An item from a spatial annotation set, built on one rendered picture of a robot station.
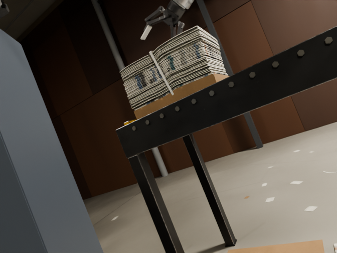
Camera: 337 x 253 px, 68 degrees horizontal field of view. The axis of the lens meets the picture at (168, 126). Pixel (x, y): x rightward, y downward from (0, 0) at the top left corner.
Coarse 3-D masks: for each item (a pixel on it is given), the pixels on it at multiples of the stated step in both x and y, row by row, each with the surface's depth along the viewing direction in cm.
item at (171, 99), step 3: (174, 90) 96; (177, 90) 96; (174, 93) 97; (177, 93) 96; (165, 96) 98; (168, 96) 98; (171, 96) 97; (174, 96) 97; (177, 96) 96; (168, 99) 98; (171, 99) 98; (174, 99) 97; (177, 99) 96; (168, 102) 98; (171, 102) 98
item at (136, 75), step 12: (144, 60) 100; (120, 72) 106; (132, 72) 103; (144, 72) 101; (132, 84) 104; (144, 84) 102; (156, 84) 99; (132, 96) 105; (144, 96) 102; (156, 96) 100; (132, 108) 106
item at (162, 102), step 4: (164, 96) 98; (156, 100) 100; (160, 100) 99; (164, 100) 99; (148, 104) 102; (152, 104) 101; (156, 104) 100; (160, 104) 100; (164, 104) 99; (168, 104) 98; (140, 108) 104; (144, 108) 103; (148, 108) 102; (152, 108) 102; (156, 108) 101; (136, 112) 105; (140, 112) 104; (144, 112) 103; (148, 112) 103; (136, 116) 105; (140, 116) 104
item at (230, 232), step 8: (192, 136) 141; (192, 144) 139; (192, 152) 140; (192, 160) 141; (200, 160) 139; (200, 168) 139; (200, 176) 140; (208, 176) 140; (208, 184) 138; (208, 192) 139; (216, 192) 142; (208, 200) 140; (216, 200) 138; (216, 208) 139; (216, 216) 140; (224, 216) 140; (224, 224) 138; (224, 232) 139; (232, 232) 141; (224, 240) 140; (232, 240) 138
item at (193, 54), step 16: (192, 32) 91; (160, 48) 97; (176, 48) 94; (192, 48) 91; (208, 48) 97; (176, 64) 95; (192, 64) 92; (208, 64) 90; (176, 80) 95; (192, 80) 93
